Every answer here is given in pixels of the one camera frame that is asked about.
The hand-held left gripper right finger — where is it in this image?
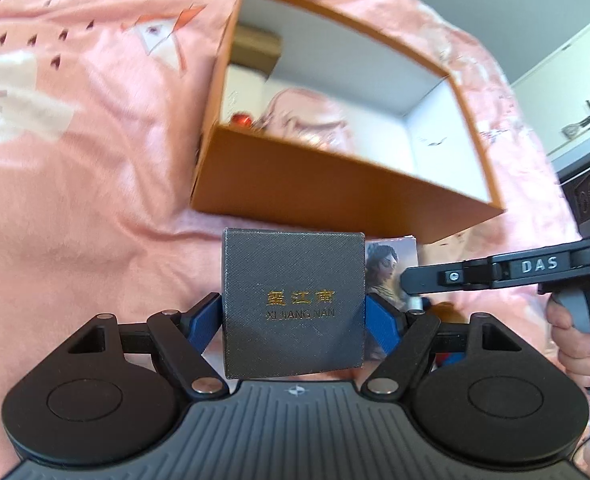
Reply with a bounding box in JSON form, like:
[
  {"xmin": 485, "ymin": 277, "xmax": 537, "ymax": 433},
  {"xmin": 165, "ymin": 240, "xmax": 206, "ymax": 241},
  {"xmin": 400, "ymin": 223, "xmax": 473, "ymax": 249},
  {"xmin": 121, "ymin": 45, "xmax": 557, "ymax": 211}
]
[{"xmin": 361, "ymin": 294, "xmax": 523, "ymax": 397}]

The pink printed blanket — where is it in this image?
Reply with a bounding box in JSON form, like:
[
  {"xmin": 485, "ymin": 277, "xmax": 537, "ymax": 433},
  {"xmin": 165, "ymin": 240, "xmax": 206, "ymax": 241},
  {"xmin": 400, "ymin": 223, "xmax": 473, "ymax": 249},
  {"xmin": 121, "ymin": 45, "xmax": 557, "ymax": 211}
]
[{"xmin": 0, "ymin": 0, "xmax": 590, "ymax": 480}]

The orange cardboard box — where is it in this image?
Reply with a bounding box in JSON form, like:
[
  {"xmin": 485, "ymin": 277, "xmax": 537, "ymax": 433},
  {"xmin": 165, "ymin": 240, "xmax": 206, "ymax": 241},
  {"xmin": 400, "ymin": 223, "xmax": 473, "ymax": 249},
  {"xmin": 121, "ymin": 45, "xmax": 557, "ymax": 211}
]
[{"xmin": 190, "ymin": 0, "xmax": 506, "ymax": 245}]

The dark metal cabinet handle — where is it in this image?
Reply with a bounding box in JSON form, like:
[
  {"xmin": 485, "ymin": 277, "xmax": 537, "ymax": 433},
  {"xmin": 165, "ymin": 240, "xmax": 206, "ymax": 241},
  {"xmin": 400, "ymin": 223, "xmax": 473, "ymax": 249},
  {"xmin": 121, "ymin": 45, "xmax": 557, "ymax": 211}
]
[{"xmin": 562, "ymin": 100, "xmax": 590, "ymax": 139}]

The brown cardboard box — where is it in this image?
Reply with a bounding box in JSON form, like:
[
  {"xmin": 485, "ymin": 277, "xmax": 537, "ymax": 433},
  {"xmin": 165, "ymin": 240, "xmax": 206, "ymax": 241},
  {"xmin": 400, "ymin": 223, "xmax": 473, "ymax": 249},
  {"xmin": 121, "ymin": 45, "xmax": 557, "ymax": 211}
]
[{"xmin": 232, "ymin": 25, "xmax": 283, "ymax": 78}]

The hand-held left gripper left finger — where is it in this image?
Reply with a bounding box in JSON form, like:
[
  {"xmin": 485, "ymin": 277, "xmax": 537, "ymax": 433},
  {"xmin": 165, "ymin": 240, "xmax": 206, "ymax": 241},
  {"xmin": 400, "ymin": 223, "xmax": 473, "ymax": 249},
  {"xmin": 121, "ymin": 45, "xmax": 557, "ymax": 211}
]
[{"xmin": 67, "ymin": 292, "xmax": 228, "ymax": 397}]

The person's right hand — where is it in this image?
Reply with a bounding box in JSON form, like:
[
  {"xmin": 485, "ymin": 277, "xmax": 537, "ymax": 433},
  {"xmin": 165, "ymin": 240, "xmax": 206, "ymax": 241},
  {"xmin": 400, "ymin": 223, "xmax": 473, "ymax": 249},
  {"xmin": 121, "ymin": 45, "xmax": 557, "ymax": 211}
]
[{"xmin": 545, "ymin": 300, "xmax": 590, "ymax": 390}]

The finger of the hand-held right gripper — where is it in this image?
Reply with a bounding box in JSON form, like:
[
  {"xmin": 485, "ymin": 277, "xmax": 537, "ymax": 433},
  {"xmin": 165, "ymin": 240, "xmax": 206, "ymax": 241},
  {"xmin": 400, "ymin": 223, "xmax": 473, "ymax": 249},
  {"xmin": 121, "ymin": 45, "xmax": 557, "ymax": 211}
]
[{"xmin": 399, "ymin": 255, "xmax": 493, "ymax": 308}]

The white cabinet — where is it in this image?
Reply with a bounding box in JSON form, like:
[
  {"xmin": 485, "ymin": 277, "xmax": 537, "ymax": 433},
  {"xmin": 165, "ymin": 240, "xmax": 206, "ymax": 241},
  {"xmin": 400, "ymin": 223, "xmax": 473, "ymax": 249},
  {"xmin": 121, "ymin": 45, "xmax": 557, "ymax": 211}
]
[{"xmin": 509, "ymin": 7, "xmax": 590, "ymax": 163}]

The dark grey textured box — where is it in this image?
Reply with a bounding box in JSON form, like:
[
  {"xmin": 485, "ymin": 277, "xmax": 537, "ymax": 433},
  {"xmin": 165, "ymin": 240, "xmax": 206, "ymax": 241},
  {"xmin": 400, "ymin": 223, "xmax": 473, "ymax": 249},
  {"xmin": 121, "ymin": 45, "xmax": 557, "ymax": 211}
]
[{"xmin": 222, "ymin": 228, "xmax": 366, "ymax": 380}]

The white box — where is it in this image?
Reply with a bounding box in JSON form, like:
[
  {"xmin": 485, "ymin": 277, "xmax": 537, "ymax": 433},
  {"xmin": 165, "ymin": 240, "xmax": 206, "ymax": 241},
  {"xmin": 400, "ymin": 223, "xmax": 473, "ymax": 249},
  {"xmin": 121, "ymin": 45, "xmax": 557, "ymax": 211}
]
[{"xmin": 223, "ymin": 64, "xmax": 268, "ymax": 123}]

